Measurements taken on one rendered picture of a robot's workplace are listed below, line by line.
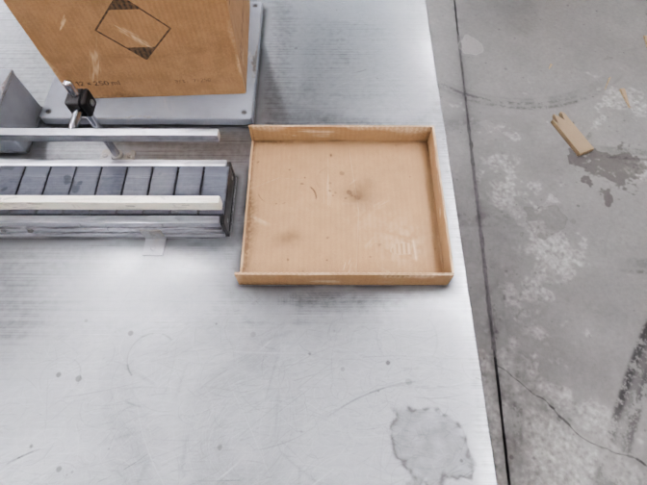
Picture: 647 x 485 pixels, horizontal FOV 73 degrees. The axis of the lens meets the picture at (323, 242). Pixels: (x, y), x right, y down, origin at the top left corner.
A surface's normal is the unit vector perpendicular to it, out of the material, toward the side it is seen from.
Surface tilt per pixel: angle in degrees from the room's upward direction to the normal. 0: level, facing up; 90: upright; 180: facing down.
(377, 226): 0
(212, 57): 90
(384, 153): 0
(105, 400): 0
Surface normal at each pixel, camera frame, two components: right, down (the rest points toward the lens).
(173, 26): 0.04, 0.90
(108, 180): 0.00, -0.44
